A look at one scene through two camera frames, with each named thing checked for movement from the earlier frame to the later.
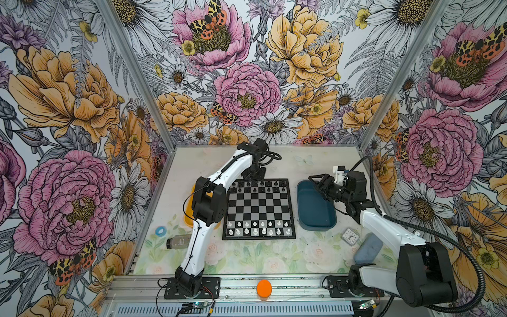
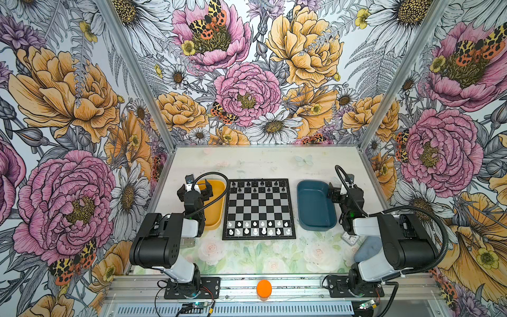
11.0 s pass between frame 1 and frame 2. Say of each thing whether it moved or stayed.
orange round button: stayed
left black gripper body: moved
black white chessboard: stayed
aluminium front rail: stayed
